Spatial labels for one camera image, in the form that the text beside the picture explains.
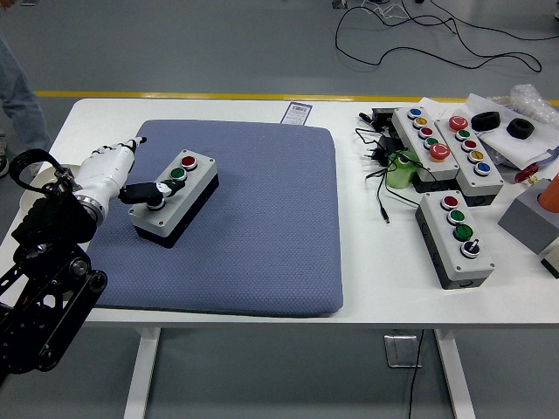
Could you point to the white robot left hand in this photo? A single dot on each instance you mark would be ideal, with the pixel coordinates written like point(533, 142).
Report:
point(102, 174)

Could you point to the three-button grey control box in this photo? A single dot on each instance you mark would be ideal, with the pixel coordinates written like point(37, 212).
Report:
point(194, 185)

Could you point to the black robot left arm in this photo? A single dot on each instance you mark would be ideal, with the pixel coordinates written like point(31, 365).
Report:
point(43, 305)

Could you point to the five-button box, mushroom beside green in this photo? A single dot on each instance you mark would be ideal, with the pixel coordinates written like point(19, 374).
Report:
point(408, 133)

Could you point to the four-button box with selector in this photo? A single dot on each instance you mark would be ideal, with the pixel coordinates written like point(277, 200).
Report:
point(441, 235)

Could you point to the five-button box, mushroom beside blue-free end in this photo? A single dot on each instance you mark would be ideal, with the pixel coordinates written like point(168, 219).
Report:
point(489, 183)

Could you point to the person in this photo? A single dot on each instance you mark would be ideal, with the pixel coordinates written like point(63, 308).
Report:
point(22, 100)

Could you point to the yellow floor tape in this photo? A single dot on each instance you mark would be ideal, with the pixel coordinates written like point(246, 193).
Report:
point(218, 95)

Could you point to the blue-grey padded mat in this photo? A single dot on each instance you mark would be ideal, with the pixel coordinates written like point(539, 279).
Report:
point(262, 218)

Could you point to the purple and white label card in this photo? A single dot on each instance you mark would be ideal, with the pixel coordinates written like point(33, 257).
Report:
point(297, 114)

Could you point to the white table leg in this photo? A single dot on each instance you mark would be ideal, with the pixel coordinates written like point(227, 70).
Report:
point(142, 375)
point(456, 375)

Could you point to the small black connector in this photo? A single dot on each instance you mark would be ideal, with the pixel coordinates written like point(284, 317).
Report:
point(365, 117)

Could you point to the small black device box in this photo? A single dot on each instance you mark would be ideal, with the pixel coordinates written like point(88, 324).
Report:
point(383, 117)

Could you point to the small white paper sheet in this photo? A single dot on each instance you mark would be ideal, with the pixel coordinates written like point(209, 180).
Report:
point(432, 107)

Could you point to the metal floor socket plate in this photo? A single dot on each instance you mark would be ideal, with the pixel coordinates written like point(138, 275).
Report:
point(395, 351)

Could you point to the large white paper sheet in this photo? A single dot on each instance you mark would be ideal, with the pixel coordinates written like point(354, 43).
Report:
point(511, 146)

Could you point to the red knob part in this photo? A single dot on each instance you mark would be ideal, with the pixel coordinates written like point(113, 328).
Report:
point(525, 173)

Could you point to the grey block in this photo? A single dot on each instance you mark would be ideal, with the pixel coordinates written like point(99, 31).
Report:
point(524, 222)

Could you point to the clear bubble wrap bag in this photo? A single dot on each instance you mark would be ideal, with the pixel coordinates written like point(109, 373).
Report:
point(530, 98)

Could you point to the orange cylinder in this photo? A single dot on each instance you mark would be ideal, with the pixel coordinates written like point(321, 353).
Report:
point(551, 194)

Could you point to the white box with black edge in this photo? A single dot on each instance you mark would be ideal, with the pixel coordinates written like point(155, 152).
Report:
point(552, 257)

